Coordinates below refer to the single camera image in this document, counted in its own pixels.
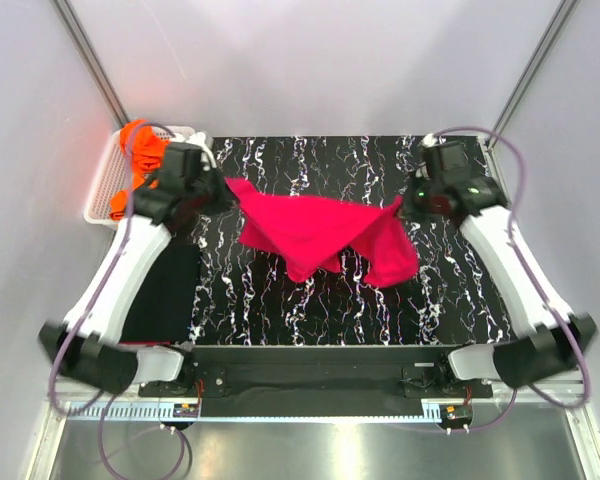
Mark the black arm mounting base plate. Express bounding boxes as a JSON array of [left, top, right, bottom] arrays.
[[140, 345, 492, 399]]

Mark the white plastic basket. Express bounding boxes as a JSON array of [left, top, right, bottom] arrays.
[[83, 125, 214, 231]]

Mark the orange t shirt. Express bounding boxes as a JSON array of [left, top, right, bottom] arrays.
[[109, 119, 173, 222]]

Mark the magenta pink t shirt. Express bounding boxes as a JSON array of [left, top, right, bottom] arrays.
[[226, 178, 419, 288]]

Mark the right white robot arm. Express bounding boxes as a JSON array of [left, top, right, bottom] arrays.
[[401, 132, 597, 397]]

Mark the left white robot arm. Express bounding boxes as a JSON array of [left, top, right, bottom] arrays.
[[39, 132, 231, 400]]

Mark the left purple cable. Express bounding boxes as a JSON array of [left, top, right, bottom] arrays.
[[47, 122, 216, 477]]

